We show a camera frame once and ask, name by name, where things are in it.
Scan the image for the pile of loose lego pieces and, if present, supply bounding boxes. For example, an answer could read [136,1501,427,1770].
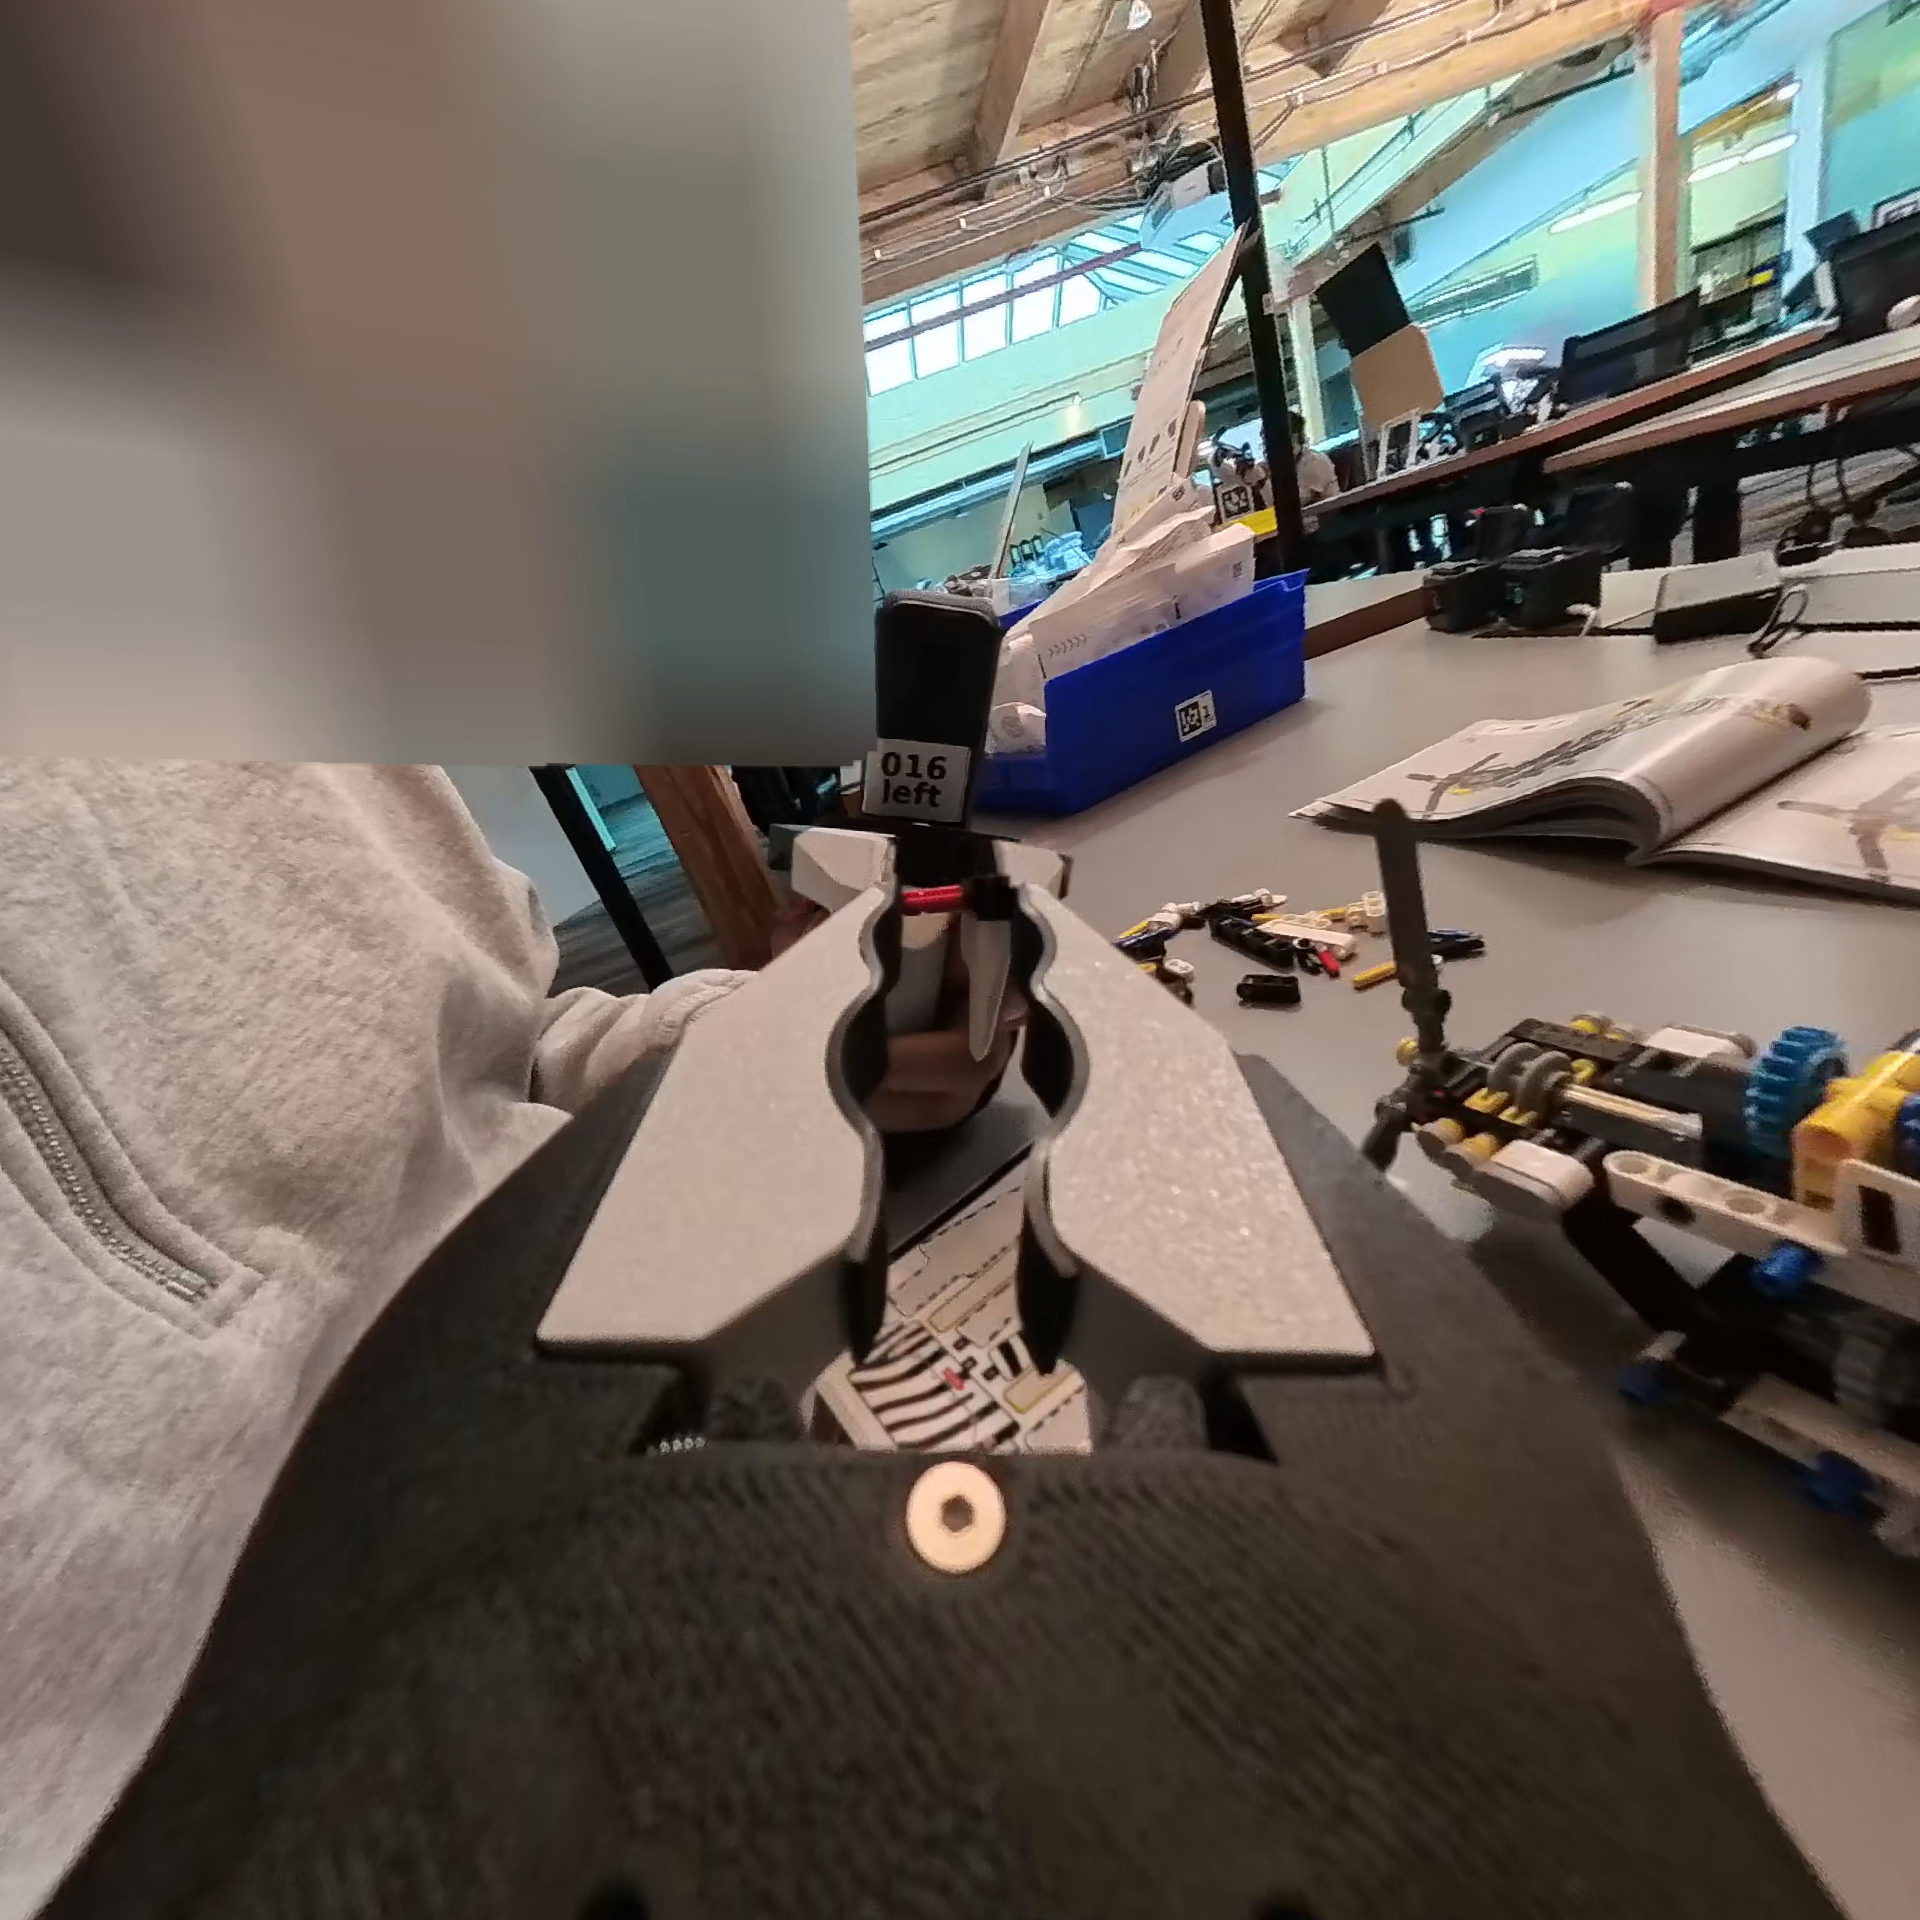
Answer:
[1112,886,1488,1009]

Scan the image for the black and cardboard board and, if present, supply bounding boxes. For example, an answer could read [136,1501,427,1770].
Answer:
[1315,240,1451,441]

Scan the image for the person's left forearm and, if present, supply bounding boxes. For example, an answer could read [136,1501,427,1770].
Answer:
[532,968,758,1121]

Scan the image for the person's left hand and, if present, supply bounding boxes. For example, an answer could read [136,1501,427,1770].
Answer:
[867,978,1040,1134]

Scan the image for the blue plastic bin with tag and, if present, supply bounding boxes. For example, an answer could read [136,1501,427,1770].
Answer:
[992,569,1309,818]

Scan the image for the black power adapter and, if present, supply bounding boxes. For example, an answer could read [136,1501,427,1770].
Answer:
[1651,556,1789,644]

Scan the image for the black computer monitor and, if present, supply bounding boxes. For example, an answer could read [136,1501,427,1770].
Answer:
[1557,288,1706,410]

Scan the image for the white folded paper sheets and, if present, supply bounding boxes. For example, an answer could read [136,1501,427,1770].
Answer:
[992,224,1259,753]

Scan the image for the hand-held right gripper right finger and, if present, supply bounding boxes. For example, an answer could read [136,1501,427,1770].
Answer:
[996,878,1378,1376]

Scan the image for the open instruction booklet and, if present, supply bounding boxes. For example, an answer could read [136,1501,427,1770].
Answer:
[1294,657,1920,906]

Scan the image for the wooden pillar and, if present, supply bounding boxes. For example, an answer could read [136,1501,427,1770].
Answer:
[1638,0,1694,321]

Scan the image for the person's grey hoodie torso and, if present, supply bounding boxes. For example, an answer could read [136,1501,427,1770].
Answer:
[0,762,669,1920]

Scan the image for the black cable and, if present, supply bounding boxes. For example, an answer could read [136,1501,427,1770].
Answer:
[1746,590,1920,666]

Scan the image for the long wooden desk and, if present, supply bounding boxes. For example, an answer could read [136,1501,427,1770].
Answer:
[1302,323,1920,579]

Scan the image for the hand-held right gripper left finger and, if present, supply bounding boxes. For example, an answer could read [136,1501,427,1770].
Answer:
[538,882,909,1369]

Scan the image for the black metal table leg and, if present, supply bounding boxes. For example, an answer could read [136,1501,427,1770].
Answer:
[527,766,682,994]

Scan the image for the wooden table leg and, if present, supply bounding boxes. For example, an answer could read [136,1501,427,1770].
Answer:
[630,766,783,977]

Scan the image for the white sticker sheet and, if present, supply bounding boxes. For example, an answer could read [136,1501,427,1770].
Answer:
[810,1198,1090,1454]

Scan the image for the black metal pole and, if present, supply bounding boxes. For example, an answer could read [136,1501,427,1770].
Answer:
[1198,0,1309,579]

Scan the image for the lego technic vehicle model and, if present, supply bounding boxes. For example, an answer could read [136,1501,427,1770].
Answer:
[1362,801,1920,1521]

